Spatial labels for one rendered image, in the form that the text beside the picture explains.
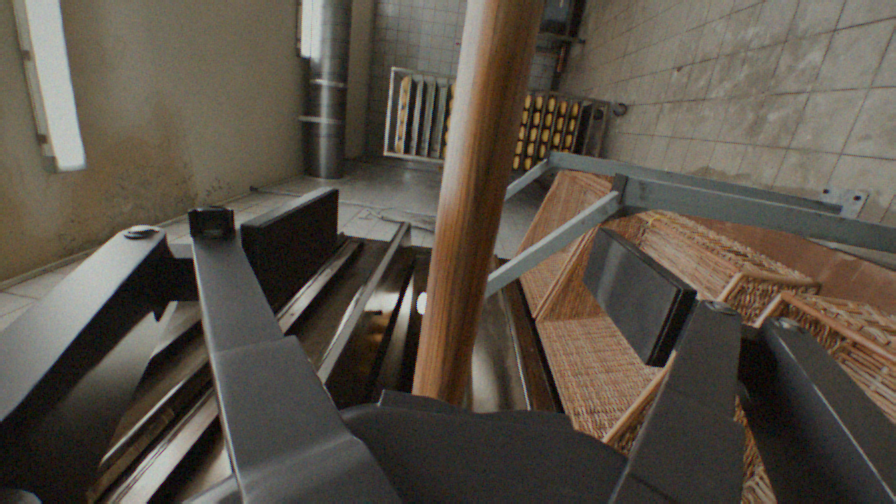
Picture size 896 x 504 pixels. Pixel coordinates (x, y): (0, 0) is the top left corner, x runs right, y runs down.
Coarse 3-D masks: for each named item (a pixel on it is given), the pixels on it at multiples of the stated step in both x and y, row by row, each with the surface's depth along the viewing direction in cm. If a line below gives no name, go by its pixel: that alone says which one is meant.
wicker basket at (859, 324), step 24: (768, 312) 45; (792, 312) 45; (816, 312) 39; (840, 312) 40; (864, 312) 41; (816, 336) 46; (840, 336) 46; (864, 336) 34; (888, 336) 35; (840, 360) 46; (864, 360) 43; (888, 360) 31; (864, 384) 43; (888, 384) 40; (888, 408) 39; (744, 456) 55; (744, 480) 57; (768, 480) 53
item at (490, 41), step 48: (480, 0) 12; (528, 0) 12; (480, 48) 13; (528, 48) 13; (480, 96) 13; (480, 144) 14; (480, 192) 14; (480, 240) 15; (432, 288) 17; (480, 288) 16; (432, 336) 17; (432, 384) 18
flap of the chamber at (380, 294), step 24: (408, 240) 163; (384, 264) 118; (408, 264) 163; (384, 288) 113; (360, 312) 88; (384, 312) 114; (360, 336) 87; (336, 360) 70; (360, 360) 87; (336, 384) 70; (360, 384) 87
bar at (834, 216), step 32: (544, 160) 97; (576, 160) 95; (608, 160) 95; (512, 192) 100; (640, 192) 50; (672, 192) 50; (704, 192) 49; (736, 192) 95; (768, 192) 95; (832, 192) 99; (864, 192) 90; (576, 224) 53; (768, 224) 51; (800, 224) 50; (832, 224) 50; (864, 224) 50; (544, 256) 55
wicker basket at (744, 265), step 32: (608, 224) 104; (640, 224) 104; (672, 224) 76; (576, 256) 108; (672, 256) 90; (704, 256) 78; (736, 256) 60; (576, 288) 112; (704, 288) 76; (736, 288) 52; (768, 288) 53; (800, 288) 52; (544, 320) 118; (576, 320) 116; (608, 320) 114; (576, 352) 101; (608, 352) 99; (672, 352) 84; (608, 384) 88; (640, 384) 86; (576, 416) 80; (608, 416) 78; (640, 416) 63
